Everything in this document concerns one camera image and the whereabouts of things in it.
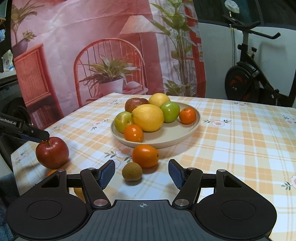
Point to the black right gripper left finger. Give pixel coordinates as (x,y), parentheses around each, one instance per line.
(93,181)

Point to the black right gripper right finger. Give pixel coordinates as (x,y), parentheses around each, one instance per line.
(189,181)

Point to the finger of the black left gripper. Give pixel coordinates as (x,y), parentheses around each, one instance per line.
(35,135)

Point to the shiny red apple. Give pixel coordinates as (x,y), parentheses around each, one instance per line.
(53,153)

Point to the orange tangerine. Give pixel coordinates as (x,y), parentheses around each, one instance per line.
(145,155)

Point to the orange mandarin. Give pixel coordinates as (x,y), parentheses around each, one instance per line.
(133,133)

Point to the green lime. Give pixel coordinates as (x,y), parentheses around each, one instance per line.
(170,110)

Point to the large yellow lemon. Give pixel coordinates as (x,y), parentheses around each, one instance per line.
(148,117)

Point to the black washing machine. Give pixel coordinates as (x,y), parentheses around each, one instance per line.
(12,104)

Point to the small orange fruit near edge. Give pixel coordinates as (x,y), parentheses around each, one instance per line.
(51,172)

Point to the brown kiwi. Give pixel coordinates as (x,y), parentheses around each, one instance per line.
(132,172)

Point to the beige round plate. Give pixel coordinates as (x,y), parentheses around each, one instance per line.
(172,133)

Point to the small mandarin on plate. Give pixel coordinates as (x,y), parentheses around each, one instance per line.
(187,116)

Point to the yellow-green plum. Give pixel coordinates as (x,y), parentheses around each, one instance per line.
(122,120)

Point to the orange plaid tablecloth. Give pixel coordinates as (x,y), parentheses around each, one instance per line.
(249,147)

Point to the printed pink backdrop cloth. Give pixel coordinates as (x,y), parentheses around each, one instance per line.
(70,53)

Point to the dull red apple on plate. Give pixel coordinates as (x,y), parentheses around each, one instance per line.
(133,103)

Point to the yellow lemon at plate back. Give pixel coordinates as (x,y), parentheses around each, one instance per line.
(158,99)

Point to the black exercise bike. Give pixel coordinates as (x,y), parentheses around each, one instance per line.
(245,81)

